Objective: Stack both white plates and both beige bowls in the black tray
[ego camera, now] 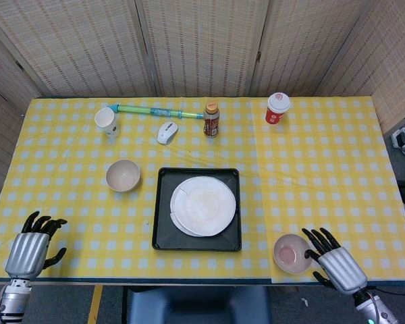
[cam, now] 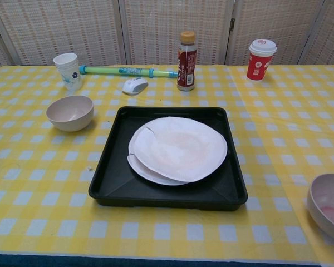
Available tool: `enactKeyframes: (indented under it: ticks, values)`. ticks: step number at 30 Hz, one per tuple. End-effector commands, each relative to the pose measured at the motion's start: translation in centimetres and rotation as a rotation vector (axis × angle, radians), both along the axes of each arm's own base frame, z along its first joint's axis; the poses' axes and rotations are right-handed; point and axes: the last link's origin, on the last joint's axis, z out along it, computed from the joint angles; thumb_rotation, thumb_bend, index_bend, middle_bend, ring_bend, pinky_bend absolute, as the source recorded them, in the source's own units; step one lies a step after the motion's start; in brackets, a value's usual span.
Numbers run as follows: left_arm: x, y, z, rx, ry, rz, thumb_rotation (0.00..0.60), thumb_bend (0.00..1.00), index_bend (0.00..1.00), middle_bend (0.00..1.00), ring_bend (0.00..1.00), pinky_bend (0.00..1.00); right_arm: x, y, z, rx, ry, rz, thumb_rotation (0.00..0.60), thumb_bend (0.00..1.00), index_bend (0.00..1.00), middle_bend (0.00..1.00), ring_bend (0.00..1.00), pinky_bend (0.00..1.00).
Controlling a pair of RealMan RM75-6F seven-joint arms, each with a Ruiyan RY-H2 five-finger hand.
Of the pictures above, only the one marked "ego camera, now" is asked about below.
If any yellow white checked tablecloth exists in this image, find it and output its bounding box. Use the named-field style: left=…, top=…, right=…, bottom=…
left=0, top=97, right=405, bottom=284

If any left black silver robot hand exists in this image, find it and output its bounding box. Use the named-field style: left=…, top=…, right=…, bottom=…
left=5, top=211, right=68, bottom=279

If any black square plastic tray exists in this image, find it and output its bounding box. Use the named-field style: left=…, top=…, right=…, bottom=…
left=151, top=167, right=242, bottom=252

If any brown drink bottle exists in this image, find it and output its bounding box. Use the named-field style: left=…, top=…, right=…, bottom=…
left=202, top=102, right=221, bottom=139

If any white computer mouse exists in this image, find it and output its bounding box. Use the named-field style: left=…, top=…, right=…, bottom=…
left=156, top=121, right=179, bottom=145

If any plain beige bowl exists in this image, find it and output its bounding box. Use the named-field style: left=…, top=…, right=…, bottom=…
left=105, top=159, right=141, bottom=193

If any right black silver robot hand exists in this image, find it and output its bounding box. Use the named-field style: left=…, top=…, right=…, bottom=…
left=301, top=227, right=369, bottom=294

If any green blue water squirter tube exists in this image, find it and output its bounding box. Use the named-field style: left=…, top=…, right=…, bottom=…
left=108, top=104, right=205, bottom=120

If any white paper plate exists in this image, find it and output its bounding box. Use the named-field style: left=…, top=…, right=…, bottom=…
left=169, top=175, right=237, bottom=236
left=170, top=214, right=207, bottom=238

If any white flower print paper cup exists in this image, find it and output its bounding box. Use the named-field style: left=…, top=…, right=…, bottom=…
left=94, top=107, right=122, bottom=138

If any white power adapter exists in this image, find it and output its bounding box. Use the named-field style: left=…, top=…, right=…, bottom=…
left=390, top=127, right=405, bottom=149

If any red white lidded coffee cup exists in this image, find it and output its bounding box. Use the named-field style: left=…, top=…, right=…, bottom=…
left=265, top=92, right=292, bottom=126

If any woven folding screen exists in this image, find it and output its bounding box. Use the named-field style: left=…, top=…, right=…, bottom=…
left=0, top=0, right=405, bottom=190

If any beige bowl with pink bottom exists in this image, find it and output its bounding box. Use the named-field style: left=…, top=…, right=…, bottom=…
left=273, top=234, right=313, bottom=275

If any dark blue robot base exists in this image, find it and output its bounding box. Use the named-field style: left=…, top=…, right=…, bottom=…
left=126, top=286, right=271, bottom=324

